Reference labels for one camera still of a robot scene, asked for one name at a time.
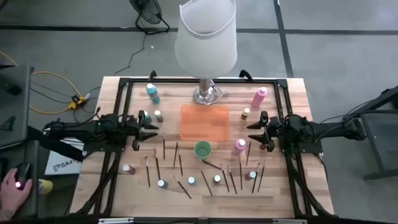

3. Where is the black computer mouse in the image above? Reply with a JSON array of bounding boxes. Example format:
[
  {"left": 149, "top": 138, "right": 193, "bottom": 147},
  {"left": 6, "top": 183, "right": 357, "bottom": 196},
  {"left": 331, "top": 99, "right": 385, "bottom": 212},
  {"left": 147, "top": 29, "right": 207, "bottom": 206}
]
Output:
[{"left": 12, "top": 161, "right": 32, "bottom": 191}]

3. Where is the silver frame bracket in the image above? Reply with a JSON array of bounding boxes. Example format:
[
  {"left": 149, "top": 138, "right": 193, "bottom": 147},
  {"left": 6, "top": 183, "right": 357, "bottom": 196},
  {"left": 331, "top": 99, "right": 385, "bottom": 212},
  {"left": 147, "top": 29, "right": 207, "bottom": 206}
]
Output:
[
  {"left": 272, "top": 218, "right": 308, "bottom": 224},
  {"left": 98, "top": 217, "right": 134, "bottom": 224}
]

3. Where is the white printed box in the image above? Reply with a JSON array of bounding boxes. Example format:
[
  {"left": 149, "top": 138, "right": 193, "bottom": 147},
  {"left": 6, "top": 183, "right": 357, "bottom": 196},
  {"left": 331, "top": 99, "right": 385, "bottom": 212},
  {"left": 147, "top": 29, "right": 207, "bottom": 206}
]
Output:
[{"left": 44, "top": 138, "right": 85, "bottom": 176}]

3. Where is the translucent orange plastic tray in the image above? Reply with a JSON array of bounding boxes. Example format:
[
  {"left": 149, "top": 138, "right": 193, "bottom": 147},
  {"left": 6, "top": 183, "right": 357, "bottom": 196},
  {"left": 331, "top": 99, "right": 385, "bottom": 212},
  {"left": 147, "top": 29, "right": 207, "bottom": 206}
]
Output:
[{"left": 179, "top": 104, "right": 231, "bottom": 142}]

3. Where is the yellow can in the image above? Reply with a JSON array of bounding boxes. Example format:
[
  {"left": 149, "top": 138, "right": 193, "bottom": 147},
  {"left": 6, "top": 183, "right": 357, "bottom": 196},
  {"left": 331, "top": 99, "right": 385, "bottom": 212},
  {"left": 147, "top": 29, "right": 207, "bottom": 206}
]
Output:
[{"left": 37, "top": 179, "right": 53, "bottom": 195}]

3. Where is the large pink paint bottle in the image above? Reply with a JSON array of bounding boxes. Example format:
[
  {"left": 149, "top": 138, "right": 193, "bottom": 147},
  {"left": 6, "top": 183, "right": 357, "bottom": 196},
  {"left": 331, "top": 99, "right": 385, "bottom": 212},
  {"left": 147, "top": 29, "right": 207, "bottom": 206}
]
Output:
[
  {"left": 251, "top": 86, "right": 268, "bottom": 109},
  {"left": 231, "top": 138, "right": 248, "bottom": 156}
]

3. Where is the dark grey desk surface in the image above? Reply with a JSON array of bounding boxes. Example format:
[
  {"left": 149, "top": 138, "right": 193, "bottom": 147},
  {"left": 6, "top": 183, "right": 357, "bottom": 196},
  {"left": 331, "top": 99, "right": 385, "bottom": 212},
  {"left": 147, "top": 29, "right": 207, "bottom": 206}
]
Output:
[{"left": 0, "top": 139, "right": 40, "bottom": 218}]

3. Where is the black fan cable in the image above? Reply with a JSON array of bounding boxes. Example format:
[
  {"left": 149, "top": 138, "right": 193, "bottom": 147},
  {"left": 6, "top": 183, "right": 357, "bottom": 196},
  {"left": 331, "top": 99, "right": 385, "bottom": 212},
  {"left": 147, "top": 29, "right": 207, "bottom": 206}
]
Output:
[{"left": 114, "top": 32, "right": 147, "bottom": 76}]

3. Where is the white-shade chrome table lamp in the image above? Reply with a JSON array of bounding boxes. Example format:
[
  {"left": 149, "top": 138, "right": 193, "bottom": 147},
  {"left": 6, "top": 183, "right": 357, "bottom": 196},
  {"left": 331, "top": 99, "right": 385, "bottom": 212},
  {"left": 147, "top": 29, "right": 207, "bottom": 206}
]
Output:
[{"left": 174, "top": 0, "right": 238, "bottom": 106}]

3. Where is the green ribbed cup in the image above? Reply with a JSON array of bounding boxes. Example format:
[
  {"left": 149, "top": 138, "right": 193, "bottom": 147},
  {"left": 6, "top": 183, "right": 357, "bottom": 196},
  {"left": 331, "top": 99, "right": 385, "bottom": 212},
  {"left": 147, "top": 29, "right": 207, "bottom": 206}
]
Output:
[{"left": 193, "top": 140, "right": 213, "bottom": 161}]

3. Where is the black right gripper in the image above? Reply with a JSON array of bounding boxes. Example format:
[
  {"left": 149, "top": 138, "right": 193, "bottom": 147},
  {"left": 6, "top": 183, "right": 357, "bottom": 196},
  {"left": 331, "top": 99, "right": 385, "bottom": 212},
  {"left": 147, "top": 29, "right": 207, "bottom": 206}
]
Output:
[{"left": 247, "top": 111, "right": 280, "bottom": 152}]

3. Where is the dark grey desk panel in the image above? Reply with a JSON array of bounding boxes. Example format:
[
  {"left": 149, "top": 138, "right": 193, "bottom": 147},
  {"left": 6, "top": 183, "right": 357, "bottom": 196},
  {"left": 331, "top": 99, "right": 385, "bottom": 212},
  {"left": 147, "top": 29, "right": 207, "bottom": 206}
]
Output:
[{"left": 0, "top": 63, "right": 35, "bottom": 150}]

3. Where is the flat orange-bristle paintbrush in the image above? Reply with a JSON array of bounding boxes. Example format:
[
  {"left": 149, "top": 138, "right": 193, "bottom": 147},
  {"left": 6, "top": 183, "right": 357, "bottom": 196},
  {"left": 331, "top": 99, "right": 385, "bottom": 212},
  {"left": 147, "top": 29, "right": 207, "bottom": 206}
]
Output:
[{"left": 154, "top": 147, "right": 162, "bottom": 181}]

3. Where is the person's hand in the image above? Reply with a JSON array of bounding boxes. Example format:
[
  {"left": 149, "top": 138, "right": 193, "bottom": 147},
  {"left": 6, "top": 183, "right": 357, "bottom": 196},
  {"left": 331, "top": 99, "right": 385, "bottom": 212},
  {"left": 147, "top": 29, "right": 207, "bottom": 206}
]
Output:
[{"left": 0, "top": 167, "right": 34, "bottom": 222}]

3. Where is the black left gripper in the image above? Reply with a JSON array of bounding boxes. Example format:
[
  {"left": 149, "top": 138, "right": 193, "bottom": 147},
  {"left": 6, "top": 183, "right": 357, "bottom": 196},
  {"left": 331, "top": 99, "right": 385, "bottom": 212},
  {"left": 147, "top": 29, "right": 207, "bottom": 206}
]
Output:
[{"left": 126, "top": 110, "right": 160, "bottom": 152}]

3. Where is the black floor fan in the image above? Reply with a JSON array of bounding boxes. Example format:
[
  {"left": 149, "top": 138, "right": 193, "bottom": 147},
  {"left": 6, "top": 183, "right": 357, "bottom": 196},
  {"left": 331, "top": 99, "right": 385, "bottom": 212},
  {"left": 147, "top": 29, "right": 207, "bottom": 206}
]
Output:
[{"left": 129, "top": 0, "right": 171, "bottom": 35}]

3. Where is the yellow extension cord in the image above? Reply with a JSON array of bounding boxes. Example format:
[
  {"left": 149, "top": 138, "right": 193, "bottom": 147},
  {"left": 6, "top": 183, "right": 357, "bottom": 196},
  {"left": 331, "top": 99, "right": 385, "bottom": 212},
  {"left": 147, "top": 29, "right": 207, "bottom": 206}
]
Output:
[{"left": 0, "top": 50, "right": 86, "bottom": 115}]

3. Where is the large teal paint bottle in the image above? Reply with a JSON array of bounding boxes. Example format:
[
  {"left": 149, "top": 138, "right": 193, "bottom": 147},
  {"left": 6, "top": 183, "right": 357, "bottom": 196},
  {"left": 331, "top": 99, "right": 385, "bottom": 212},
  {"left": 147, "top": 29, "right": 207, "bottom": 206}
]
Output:
[{"left": 146, "top": 83, "right": 161, "bottom": 105}]

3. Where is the yellow power plug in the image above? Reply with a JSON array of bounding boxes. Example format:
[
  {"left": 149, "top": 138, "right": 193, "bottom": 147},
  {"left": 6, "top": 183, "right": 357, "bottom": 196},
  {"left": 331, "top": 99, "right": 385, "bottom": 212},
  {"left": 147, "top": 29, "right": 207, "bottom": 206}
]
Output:
[{"left": 67, "top": 95, "right": 86, "bottom": 110}]

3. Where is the black diagonal floor bar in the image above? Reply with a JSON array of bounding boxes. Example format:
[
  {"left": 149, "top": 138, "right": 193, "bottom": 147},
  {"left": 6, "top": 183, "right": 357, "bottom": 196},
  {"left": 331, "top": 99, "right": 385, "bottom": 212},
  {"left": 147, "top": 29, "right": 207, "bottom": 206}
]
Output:
[{"left": 27, "top": 125, "right": 85, "bottom": 162}]

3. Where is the dark metal stand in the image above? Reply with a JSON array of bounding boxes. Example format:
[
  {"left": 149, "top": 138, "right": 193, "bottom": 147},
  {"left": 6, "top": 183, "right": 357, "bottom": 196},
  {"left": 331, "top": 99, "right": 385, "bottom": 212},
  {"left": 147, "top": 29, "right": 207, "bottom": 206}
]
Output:
[{"left": 341, "top": 85, "right": 398, "bottom": 181}]

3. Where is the black floor cable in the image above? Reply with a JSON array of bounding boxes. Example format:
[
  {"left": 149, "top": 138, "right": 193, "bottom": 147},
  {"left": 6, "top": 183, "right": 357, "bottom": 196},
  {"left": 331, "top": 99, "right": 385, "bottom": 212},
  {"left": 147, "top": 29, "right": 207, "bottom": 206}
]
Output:
[{"left": 30, "top": 80, "right": 75, "bottom": 103}]

